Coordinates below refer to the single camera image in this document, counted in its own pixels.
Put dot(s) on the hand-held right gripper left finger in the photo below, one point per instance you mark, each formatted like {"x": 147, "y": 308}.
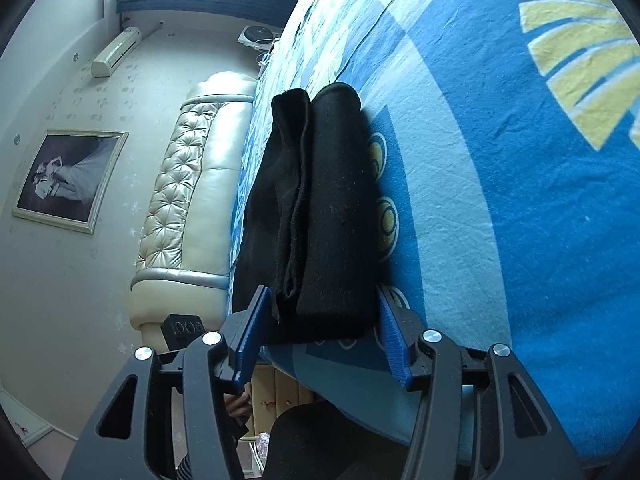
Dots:
{"x": 252, "y": 330}

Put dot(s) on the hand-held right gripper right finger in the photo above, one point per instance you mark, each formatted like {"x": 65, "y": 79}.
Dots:
{"x": 395, "y": 340}

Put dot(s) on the black pants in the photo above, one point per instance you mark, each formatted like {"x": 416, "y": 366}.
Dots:
{"x": 335, "y": 200}

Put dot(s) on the person's left hand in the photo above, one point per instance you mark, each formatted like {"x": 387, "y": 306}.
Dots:
{"x": 239, "y": 406}

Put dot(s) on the light wooden cabinet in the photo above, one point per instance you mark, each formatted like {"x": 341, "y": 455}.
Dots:
{"x": 285, "y": 395}

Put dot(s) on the cream tufted leather headboard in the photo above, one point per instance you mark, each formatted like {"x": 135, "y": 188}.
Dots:
{"x": 190, "y": 200}

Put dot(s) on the blue printed blanket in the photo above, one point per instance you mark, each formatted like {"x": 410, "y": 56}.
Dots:
{"x": 500, "y": 210}

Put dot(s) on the small white fan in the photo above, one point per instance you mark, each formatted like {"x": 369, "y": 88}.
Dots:
{"x": 255, "y": 37}

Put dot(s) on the framed wall picture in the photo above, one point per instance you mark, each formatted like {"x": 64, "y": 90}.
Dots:
{"x": 70, "y": 180}

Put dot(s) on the white wall air conditioner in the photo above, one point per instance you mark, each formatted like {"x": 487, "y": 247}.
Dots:
{"x": 115, "y": 52}

